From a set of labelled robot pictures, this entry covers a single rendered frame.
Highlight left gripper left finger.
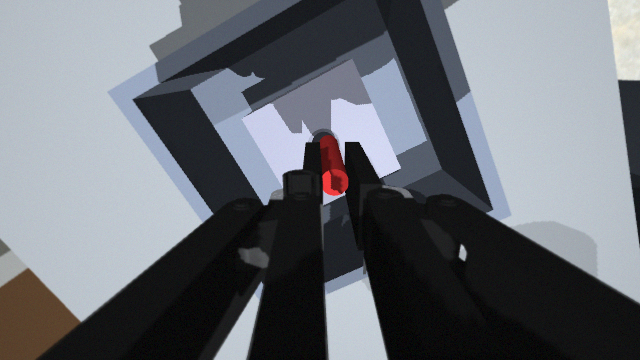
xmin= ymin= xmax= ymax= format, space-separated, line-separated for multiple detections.
xmin=36 ymin=142 xmax=329 ymax=360

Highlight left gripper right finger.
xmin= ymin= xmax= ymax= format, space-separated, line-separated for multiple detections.
xmin=344 ymin=142 xmax=640 ymax=360

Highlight red cylindrical peg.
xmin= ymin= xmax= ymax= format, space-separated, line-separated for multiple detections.
xmin=319 ymin=135 xmax=348 ymax=196

